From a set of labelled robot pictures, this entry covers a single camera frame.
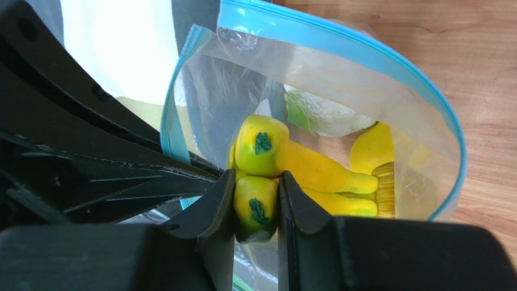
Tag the fake yellow lemon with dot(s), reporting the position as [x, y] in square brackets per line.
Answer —
[375, 147]

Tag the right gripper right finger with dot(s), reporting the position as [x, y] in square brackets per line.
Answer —
[318, 251]

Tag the fake banana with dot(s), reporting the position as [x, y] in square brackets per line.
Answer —
[262, 152]

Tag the fake white cauliflower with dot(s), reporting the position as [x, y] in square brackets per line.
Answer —
[320, 116]

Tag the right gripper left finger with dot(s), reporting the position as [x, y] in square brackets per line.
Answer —
[194, 250]

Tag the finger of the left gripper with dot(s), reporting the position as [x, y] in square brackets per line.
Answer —
[49, 99]
[42, 185]

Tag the clear zip top bag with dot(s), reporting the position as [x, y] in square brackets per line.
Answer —
[325, 79]

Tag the plaid pillow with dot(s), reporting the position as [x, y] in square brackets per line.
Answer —
[130, 48]

